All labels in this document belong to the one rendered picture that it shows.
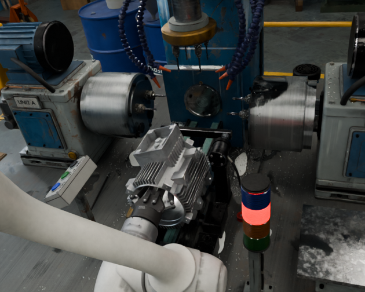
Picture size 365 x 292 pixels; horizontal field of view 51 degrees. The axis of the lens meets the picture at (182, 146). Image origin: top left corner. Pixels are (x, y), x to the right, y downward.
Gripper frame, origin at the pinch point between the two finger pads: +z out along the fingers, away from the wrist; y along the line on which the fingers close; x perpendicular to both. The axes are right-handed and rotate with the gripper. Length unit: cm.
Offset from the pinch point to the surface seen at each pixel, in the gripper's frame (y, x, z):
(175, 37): 3.5, -21.7, 33.7
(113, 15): 113, 43, 185
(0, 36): 71, -23, 34
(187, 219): -8.2, 7.6, -11.9
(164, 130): 3.0, -4.6, 9.7
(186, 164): -6.1, -1.6, 0.0
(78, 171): 25.4, -1.2, -6.5
